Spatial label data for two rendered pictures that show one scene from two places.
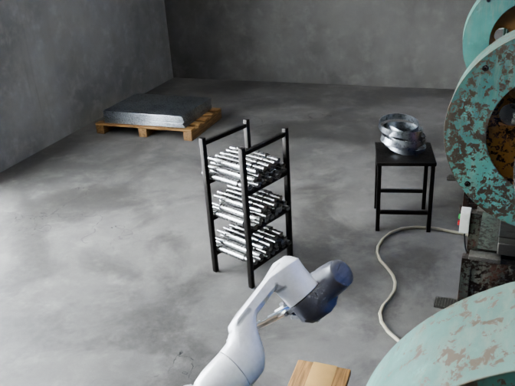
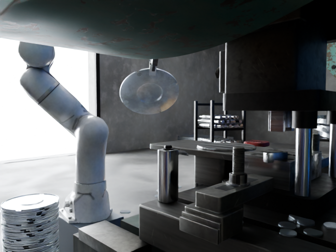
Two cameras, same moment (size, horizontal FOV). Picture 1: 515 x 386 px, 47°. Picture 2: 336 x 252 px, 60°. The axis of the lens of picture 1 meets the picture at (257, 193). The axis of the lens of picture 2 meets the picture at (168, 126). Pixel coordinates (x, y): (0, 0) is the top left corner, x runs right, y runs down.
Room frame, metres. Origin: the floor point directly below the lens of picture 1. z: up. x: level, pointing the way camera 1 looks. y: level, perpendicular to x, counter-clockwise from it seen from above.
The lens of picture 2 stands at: (0.28, -0.64, 0.86)
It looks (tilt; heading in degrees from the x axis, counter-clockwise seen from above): 3 degrees down; 23
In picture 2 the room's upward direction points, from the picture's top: straight up
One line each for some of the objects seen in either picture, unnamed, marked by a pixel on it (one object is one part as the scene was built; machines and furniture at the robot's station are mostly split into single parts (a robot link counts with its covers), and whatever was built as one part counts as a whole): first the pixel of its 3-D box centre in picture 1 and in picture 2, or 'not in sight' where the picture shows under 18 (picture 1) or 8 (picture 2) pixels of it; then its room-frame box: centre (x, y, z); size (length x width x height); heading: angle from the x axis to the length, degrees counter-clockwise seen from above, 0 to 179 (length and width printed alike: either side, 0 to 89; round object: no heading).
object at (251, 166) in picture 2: not in sight; (281, 165); (0.86, -0.63, 0.76); 0.15 x 0.09 x 0.05; 158
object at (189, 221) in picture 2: not in sight; (234, 183); (0.70, -0.57, 0.76); 0.17 x 0.06 x 0.10; 158
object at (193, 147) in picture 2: not in sight; (207, 173); (0.92, -0.47, 0.72); 0.25 x 0.14 x 0.14; 68
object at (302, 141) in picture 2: not in sight; (303, 148); (0.76, -0.66, 0.81); 0.02 x 0.02 x 0.14
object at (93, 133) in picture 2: not in sight; (91, 149); (1.16, 0.03, 0.71); 0.18 x 0.11 x 0.25; 48
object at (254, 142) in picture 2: not in sight; (256, 152); (1.25, -0.54, 0.72); 0.07 x 0.06 x 0.08; 68
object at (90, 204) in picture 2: not in sight; (85, 196); (1.20, 0.10, 0.52); 0.22 x 0.19 x 0.14; 67
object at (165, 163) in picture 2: not in sight; (168, 173); (0.74, -0.45, 0.75); 0.03 x 0.03 x 0.10; 68
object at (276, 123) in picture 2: not in sight; (280, 121); (0.86, -0.62, 0.84); 0.05 x 0.03 x 0.04; 158
